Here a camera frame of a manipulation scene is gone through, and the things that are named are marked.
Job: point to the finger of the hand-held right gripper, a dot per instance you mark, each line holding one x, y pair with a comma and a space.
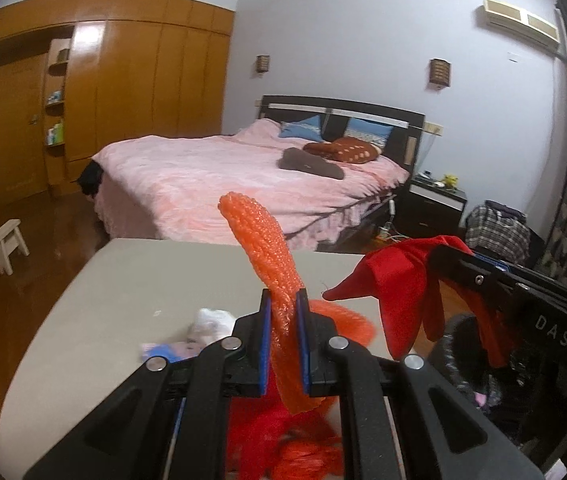
463, 262

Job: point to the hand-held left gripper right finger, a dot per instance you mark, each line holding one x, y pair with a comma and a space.
303, 345

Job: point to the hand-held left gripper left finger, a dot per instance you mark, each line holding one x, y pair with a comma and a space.
265, 345

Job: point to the white tissue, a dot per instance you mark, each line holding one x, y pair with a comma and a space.
211, 322

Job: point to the red cloth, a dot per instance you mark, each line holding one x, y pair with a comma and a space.
398, 280

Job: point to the black bagged waste bin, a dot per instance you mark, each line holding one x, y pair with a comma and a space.
456, 355

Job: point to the orange knitted sock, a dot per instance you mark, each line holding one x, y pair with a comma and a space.
263, 240

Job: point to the plaid bag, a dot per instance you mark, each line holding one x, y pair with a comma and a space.
498, 232

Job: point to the black and white nightstand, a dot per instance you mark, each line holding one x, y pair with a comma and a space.
428, 210

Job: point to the yellow plush toy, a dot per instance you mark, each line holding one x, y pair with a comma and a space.
450, 180

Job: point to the red mesh net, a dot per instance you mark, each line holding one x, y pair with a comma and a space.
263, 440

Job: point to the dark wooden bed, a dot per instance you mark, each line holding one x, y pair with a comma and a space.
403, 125

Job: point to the blue pillow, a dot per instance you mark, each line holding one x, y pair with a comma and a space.
303, 127
371, 132

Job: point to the red-brown dotted pillow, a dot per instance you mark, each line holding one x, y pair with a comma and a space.
343, 150

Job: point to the pink blanket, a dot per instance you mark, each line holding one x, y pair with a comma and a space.
203, 175

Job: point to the brown cushion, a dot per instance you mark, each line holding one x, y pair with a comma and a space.
308, 164

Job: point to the black cloth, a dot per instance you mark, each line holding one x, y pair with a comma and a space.
90, 180

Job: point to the small white stool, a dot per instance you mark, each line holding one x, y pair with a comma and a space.
7, 242

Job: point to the wooden wardrobe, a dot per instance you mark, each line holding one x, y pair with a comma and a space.
128, 85

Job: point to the beige wall socket panel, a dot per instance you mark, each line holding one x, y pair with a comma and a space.
434, 128

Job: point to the wooden wall lamp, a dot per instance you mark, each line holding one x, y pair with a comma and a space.
440, 72
262, 64

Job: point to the white wall switch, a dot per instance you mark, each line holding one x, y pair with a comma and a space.
513, 57

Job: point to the wall air conditioner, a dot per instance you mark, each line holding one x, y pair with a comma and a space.
518, 22

